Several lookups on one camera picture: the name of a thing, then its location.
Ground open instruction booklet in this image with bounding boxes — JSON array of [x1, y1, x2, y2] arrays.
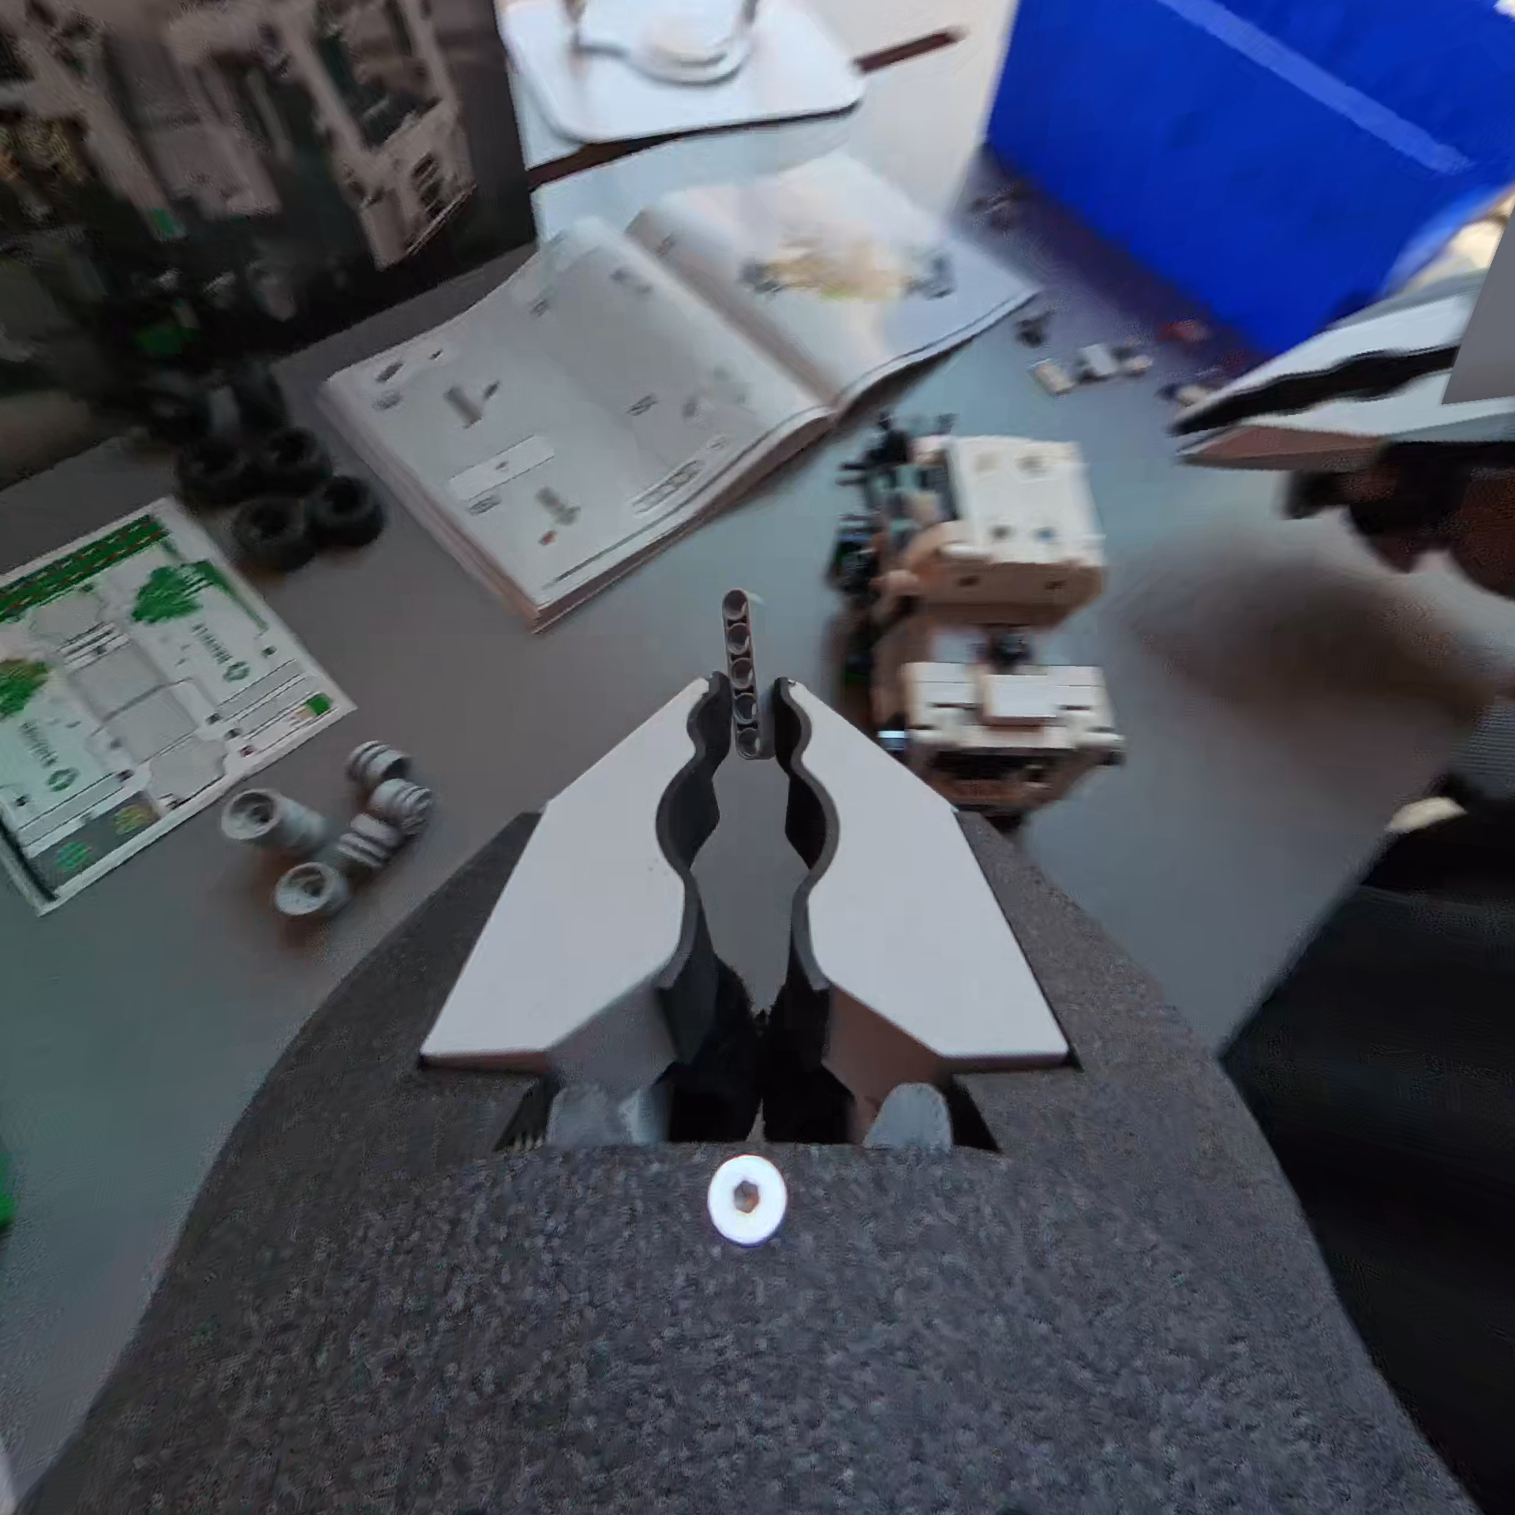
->
[[316, 154, 1046, 632]]

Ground dark cloth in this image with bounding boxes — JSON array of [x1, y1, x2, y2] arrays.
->
[[1219, 806, 1515, 1515]]

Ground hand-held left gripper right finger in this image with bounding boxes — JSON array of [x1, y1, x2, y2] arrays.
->
[[768, 679, 1073, 1149]]

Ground dark lego set box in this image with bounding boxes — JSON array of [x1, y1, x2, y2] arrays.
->
[[0, 0, 537, 396]]

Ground white lego truck model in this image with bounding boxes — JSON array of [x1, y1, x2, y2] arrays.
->
[[828, 415, 1129, 820]]

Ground large blue plastic bin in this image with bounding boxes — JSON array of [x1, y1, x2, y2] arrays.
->
[[985, 0, 1515, 358]]

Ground white tray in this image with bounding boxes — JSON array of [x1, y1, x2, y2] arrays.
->
[[498, 0, 867, 149]]

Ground grey lego beam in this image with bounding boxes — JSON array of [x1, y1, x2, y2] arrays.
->
[[720, 588, 765, 760]]

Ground black rubber tire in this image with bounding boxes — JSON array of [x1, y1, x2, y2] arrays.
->
[[232, 497, 318, 575], [250, 425, 334, 490], [178, 449, 256, 509], [311, 475, 387, 548]]

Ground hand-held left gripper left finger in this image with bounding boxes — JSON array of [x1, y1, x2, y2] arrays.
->
[[419, 675, 733, 1146]]

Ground green and white sticker sheet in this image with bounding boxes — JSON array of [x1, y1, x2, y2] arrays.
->
[[0, 497, 360, 917]]

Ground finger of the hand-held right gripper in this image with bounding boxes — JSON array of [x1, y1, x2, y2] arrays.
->
[[1179, 395, 1515, 471], [1185, 289, 1480, 411]]

